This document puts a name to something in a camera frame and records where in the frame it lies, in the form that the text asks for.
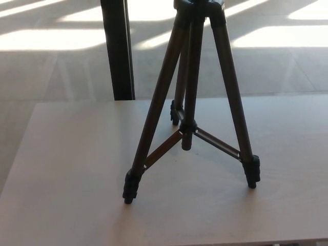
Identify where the black upright post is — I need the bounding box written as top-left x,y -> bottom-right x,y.
100,0 -> 136,101

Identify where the brown black camera tripod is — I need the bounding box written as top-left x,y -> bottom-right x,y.
122,0 -> 261,205

